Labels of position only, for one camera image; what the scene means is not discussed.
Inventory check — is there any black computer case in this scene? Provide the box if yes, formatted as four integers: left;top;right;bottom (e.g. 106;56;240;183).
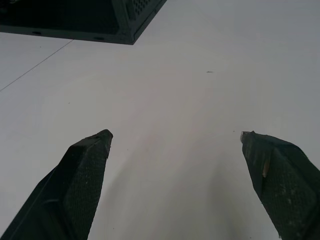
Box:
0;0;168;46

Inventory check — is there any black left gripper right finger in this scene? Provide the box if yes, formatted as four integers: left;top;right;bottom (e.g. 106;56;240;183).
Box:
239;130;320;240

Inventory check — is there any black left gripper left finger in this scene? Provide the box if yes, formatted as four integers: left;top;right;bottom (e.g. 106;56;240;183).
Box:
0;129;114;240

